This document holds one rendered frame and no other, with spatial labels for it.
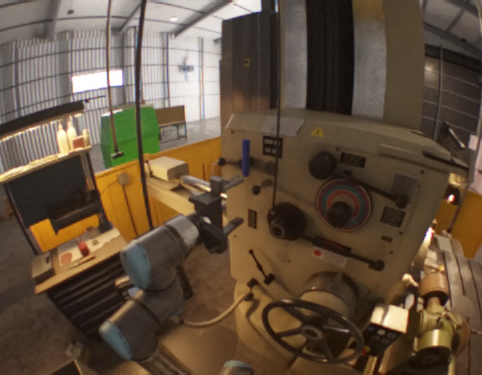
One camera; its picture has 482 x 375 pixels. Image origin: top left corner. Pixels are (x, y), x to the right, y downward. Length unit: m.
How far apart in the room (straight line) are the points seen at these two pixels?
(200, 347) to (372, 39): 2.61
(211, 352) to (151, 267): 1.76
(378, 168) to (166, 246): 0.54
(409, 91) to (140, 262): 1.29
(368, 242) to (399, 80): 0.87
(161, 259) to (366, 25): 1.34
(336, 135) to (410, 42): 0.85
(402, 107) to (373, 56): 0.31
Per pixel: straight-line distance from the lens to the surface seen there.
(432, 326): 1.05
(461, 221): 3.64
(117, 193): 2.86
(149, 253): 0.40
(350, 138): 0.61
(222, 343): 2.13
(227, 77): 1.64
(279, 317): 1.59
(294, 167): 0.65
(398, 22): 1.34
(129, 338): 0.46
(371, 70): 1.24
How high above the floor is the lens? 1.98
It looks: 26 degrees down
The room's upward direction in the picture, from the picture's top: straight up
